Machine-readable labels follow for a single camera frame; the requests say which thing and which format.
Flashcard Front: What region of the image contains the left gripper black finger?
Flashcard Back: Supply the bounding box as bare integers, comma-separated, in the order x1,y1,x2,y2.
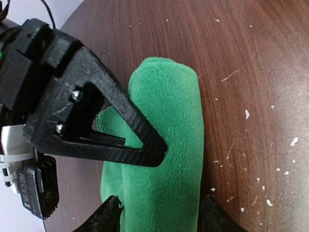
199,195,246,232
73,196,124,232

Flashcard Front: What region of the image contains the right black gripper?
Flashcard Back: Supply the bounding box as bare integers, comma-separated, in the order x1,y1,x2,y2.
0,18,80,155

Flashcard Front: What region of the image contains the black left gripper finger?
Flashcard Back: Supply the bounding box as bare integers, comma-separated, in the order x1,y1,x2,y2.
24,47,168,167

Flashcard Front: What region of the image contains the green microfiber towel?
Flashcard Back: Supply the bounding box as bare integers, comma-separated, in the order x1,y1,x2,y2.
100,57,204,232

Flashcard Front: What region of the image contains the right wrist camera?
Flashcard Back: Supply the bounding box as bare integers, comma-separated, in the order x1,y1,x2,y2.
0,125,59,220

